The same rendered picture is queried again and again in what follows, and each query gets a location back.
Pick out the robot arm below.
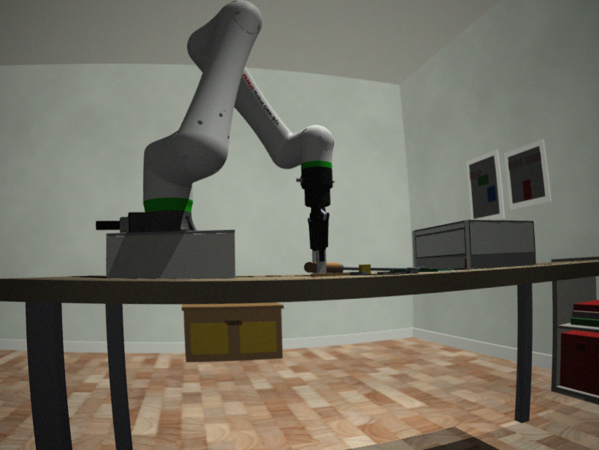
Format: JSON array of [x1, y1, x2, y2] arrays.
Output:
[[96, 0, 334, 233]]

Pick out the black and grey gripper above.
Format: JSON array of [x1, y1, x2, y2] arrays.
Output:
[[305, 186, 330, 273]]

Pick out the small white cabinet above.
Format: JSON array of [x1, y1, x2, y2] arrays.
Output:
[[412, 220, 536, 270]]

